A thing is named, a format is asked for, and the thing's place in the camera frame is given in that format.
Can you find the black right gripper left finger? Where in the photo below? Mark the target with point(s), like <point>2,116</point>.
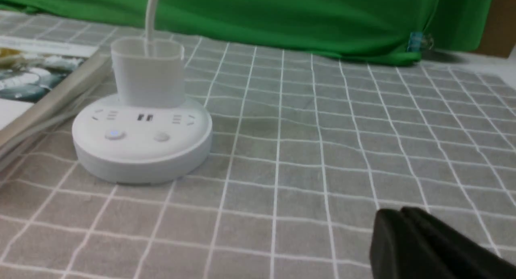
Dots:
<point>398,251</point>

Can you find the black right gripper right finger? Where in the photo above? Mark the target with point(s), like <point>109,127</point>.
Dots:
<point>462,256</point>

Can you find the white desk lamp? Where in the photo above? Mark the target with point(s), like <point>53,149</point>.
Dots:
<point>149,131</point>

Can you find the grey checkered tablecloth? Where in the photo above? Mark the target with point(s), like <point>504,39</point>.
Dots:
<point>305,149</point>

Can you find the green backdrop cloth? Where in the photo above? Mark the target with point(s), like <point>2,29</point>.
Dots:
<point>373,31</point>

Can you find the middle white book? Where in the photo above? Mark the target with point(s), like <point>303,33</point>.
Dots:
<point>57,106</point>

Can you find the top book self-driving cover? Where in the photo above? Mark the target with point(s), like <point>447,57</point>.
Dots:
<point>31,69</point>

